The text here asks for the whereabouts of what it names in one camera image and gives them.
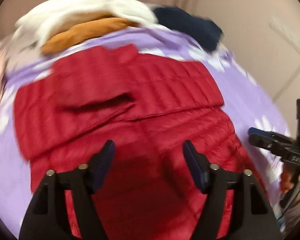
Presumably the red quilted down jacket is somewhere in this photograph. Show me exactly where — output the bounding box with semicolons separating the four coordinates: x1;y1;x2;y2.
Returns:
14;45;255;239

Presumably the right hand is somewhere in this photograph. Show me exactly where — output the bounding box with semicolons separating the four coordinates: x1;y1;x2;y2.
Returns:
280;164;300;193

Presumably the purple floral bed sheet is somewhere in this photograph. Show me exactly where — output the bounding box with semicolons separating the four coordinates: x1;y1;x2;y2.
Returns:
0;28;289;237

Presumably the navy blue garment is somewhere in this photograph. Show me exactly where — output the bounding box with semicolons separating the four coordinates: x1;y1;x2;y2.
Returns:
153;7;223;52

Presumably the white fleece garment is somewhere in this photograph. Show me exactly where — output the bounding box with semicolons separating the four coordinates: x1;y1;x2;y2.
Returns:
12;0;158;47

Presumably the mustard orange garment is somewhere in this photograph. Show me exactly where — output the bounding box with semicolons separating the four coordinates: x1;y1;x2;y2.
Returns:
41;17;140;55

